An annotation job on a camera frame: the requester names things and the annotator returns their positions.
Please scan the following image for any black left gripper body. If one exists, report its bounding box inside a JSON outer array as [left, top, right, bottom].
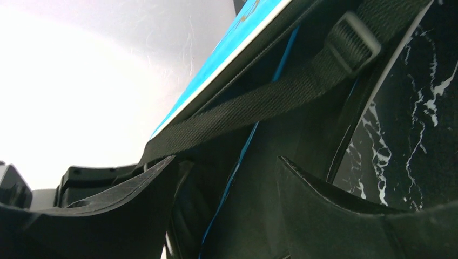
[[1, 162, 136, 209]]

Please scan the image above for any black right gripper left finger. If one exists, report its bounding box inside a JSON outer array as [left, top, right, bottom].
[[1, 156, 176, 258]]

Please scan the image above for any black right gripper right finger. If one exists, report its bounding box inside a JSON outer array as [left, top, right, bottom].
[[277, 156, 457, 258]]

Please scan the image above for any blue racket cover bag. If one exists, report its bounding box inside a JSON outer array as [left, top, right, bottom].
[[140, 1, 429, 258]]

